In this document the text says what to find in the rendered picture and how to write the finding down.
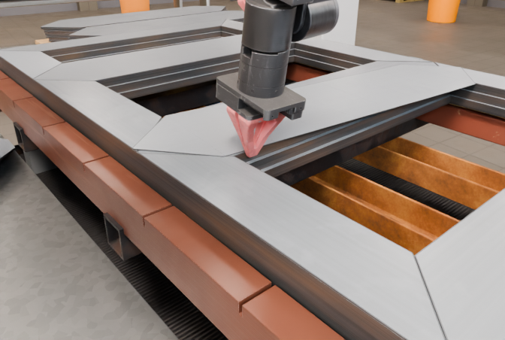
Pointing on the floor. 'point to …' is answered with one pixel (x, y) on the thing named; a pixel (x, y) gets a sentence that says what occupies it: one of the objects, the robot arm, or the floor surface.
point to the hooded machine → (346, 1)
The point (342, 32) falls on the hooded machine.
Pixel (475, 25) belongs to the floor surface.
